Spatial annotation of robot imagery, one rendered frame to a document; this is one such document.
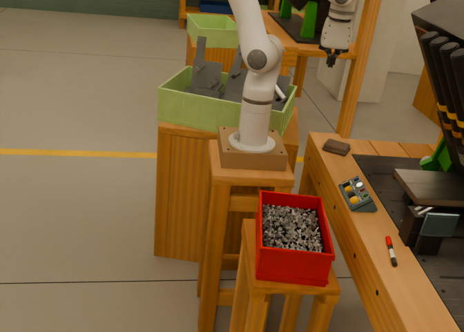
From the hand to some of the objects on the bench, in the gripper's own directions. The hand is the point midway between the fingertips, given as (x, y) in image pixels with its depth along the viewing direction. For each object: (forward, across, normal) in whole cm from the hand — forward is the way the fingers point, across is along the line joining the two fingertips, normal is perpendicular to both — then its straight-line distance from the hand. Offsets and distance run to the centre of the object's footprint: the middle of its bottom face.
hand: (331, 61), depth 173 cm
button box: (+42, +14, -30) cm, 53 cm away
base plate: (+40, +46, -45) cm, 75 cm away
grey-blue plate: (+37, +31, -56) cm, 74 cm away
